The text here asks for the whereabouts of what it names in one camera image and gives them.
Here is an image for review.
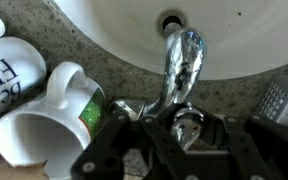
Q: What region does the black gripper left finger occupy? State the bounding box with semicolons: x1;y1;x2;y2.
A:
69;109;185;180

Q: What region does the white sink basin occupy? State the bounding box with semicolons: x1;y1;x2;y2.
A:
53;0;288;81

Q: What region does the chrome sink faucet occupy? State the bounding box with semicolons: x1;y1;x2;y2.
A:
107;27;207;118

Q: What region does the white mug with green print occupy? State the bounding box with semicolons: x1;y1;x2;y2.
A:
0;61;106;179

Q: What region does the chrome faucet handle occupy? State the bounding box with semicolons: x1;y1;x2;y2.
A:
169;106;206;152

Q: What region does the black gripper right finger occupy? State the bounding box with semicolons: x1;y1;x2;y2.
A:
213;112;288;180

